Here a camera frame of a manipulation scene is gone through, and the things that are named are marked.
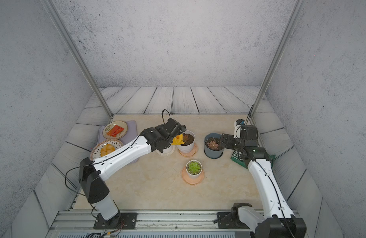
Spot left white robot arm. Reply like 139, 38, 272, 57
78, 118, 186, 231

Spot yellow dumplings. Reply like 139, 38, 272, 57
100, 144, 116, 157

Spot large white succulent pot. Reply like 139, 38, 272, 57
177, 131, 195, 153

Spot white saucer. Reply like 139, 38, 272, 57
156, 145, 176, 156

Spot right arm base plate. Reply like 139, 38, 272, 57
213, 212, 238, 229

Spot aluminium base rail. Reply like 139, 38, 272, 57
46, 210, 251, 238

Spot green snack bag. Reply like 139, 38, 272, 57
231, 150, 276, 169

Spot patterned white bowl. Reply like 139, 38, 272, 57
90, 139, 123, 161

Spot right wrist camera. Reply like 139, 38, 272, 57
233, 119, 245, 139

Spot terracotta saucer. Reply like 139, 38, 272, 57
178, 144, 198, 158
182, 166, 205, 185

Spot white pot green succulent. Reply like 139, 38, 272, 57
186, 160, 202, 179

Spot red food sticks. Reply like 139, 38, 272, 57
107, 125, 124, 137

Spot lavender placemat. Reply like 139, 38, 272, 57
97, 120, 139, 164

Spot beige plate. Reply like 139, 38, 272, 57
102, 121, 128, 139

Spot terracotta saucer back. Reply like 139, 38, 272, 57
178, 144, 198, 158

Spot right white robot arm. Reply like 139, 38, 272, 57
221, 120, 307, 238

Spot yellow watering can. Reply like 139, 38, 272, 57
172, 134, 184, 145

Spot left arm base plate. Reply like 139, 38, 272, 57
93, 213, 138, 230

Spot blue-grey succulent pot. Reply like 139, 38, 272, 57
204, 133, 225, 159

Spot terracotta saucer front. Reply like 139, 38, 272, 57
182, 166, 205, 185

